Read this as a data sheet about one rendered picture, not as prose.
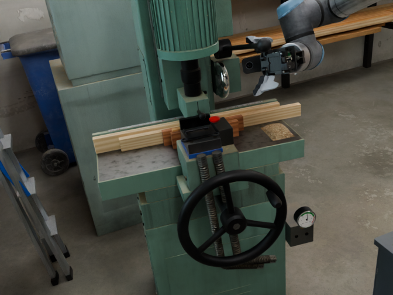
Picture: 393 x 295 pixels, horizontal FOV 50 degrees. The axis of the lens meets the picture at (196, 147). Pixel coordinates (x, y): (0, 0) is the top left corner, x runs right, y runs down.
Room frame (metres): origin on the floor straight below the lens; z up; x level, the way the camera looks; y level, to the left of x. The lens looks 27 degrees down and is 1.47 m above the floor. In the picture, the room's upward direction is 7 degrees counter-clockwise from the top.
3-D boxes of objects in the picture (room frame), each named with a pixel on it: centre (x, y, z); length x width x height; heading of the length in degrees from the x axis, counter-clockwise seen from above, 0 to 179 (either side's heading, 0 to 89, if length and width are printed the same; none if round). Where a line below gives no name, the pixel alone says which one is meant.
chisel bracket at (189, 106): (1.20, -0.01, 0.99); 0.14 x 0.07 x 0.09; 11
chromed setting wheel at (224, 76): (1.33, -0.11, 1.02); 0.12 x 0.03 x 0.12; 11
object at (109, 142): (1.20, 0.01, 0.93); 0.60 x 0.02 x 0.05; 101
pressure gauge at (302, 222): (1.02, -0.30, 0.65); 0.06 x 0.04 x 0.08; 101
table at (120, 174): (1.07, -0.01, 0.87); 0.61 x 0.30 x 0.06; 101
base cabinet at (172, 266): (1.30, 0.01, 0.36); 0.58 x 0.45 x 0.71; 11
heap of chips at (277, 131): (1.14, -0.25, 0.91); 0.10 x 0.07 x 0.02; 11
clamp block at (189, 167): (0.99, -0.03, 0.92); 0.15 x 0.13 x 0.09; 101
